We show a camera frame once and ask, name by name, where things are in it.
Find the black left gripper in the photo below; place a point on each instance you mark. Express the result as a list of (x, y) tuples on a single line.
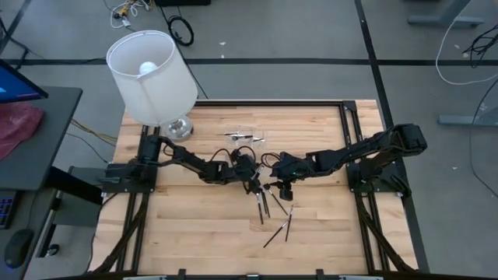
[(243, 169)]

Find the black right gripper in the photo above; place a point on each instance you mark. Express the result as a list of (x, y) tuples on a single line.
[(290, 167)]

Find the thin black makeup brush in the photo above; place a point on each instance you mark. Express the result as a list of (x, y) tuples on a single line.
[(265, 205), (288, 223), (258, 139), (275, 234), (231, 134)]

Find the black makeup brush with lettering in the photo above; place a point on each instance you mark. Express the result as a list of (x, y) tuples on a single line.
[(260, 210)]

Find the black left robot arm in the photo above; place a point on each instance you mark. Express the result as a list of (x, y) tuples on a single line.
[(190, 159)]

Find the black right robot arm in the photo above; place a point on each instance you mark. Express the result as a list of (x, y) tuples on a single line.
[(350, 154)]

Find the clear acrylic brush organizer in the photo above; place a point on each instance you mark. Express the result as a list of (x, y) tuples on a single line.
[(245, 145)]

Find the black edge clamp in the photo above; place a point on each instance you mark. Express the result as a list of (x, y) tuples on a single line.
[(181, 274), (320, 274)]

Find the white shade silver table lamp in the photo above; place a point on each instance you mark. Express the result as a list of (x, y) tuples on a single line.
[(163, 89)]

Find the black desk leg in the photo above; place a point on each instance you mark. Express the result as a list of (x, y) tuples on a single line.
[(74, 183)]

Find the grey desk foot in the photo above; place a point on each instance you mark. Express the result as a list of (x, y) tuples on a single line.
[(459, 120), (443, 17)]

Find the black floor box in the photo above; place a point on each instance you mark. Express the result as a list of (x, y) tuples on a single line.
[(183, 2)]

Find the black desk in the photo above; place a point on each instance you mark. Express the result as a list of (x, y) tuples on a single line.
[(50, 136)]

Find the black computer mouse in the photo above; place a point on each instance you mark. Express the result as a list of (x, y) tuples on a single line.
[(19, 245)]

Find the pink cloth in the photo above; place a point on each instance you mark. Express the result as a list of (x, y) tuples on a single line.
[(19, 124)]

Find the computer keyboard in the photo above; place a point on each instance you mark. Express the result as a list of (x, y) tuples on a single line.
[(5, 210)]

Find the computer monitor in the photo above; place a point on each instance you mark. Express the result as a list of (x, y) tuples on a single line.
[(15, 85)]

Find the black aluminium table frame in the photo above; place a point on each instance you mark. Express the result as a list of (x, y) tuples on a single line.
[(272, 103)]

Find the silver edge bracket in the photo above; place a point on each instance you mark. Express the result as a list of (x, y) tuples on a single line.
[(146, 277), (360, 277)]

